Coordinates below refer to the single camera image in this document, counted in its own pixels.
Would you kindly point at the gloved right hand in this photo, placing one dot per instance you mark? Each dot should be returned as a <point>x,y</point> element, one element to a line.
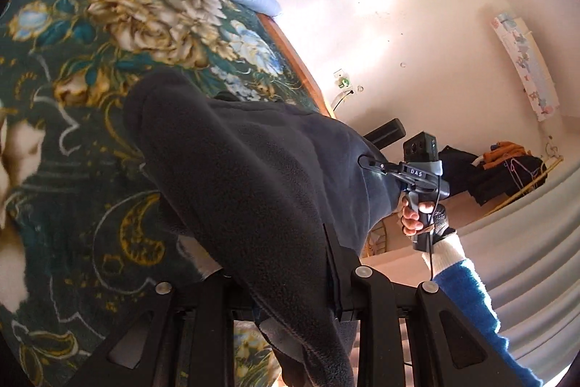
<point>419,219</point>

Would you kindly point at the black and white fleece jacket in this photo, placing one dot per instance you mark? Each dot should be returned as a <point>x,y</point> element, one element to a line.
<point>257,184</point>

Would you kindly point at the wall air conditioner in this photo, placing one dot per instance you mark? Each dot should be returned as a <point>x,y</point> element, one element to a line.
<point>529,63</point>

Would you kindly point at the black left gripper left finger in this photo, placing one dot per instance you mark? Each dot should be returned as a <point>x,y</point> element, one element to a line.
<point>173,337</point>

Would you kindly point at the pile of dark clothes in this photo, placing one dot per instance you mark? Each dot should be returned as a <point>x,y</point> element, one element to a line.
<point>503,170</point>

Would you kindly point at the green floral blanket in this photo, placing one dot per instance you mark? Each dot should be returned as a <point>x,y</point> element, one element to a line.
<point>80,245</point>

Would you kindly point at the wall power socket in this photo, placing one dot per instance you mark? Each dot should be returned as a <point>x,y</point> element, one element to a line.
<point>342,81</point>

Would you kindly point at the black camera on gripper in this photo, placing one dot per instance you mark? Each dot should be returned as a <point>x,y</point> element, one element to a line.
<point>421,148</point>

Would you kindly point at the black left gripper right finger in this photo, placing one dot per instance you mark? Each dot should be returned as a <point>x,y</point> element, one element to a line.
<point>409,336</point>

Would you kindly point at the orange wooden headboard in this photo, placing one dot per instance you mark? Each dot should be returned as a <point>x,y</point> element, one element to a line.
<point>296,63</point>

